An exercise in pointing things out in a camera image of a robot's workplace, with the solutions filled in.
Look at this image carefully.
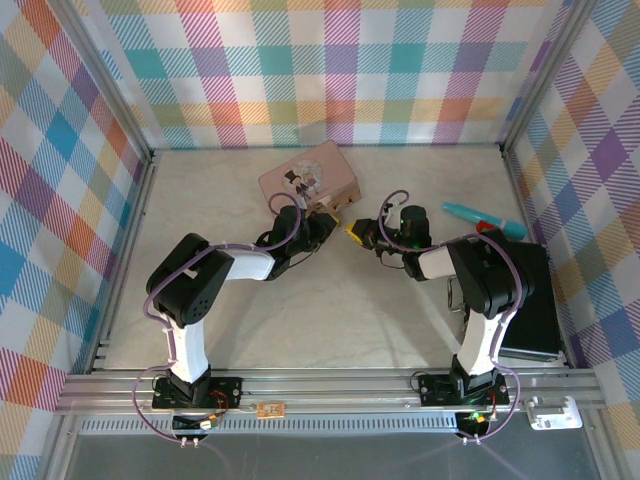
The teal marker pen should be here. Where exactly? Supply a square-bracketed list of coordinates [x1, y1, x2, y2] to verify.
[441, 201, 528, 241]

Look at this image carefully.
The aluminium frame side rail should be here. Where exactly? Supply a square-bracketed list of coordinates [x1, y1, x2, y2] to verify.
[501, 147, 574, 370]
[85, 148, 159, 375]

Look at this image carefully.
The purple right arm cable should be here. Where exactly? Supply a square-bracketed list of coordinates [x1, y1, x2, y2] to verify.
[377, 188, 526, 446]

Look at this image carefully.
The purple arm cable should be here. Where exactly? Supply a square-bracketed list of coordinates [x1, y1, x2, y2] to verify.
[377, 188, 526, 446]
[131, 192, 306, 446]

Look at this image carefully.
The black case with metal handle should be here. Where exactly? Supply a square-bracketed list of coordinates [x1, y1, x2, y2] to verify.
[446, 227, 567, 365]

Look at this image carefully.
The aluminium frame cross rail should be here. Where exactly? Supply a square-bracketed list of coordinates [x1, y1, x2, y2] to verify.
[53, 368, 602, 415]

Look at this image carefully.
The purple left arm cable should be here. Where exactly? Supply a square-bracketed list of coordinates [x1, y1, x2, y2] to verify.
[131, 192, 306, 446]

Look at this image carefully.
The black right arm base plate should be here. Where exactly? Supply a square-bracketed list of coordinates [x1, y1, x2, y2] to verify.
[416, 373, 512, 408]

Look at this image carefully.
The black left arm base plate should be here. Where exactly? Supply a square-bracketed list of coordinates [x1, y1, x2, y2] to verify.
[151, 375, 245, 413]

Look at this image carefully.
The slotted grey cable duct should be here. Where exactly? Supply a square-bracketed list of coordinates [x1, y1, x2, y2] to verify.
[74, 412, 464, 436]

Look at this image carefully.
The aluminium frame corner post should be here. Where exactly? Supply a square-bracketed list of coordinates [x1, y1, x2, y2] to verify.
[48, 0, 155, 162]
[498, 0, 599, 154]

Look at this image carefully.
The white plastic bracket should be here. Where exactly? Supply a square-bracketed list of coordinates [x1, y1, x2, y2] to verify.
[524, 394, 584, 432]

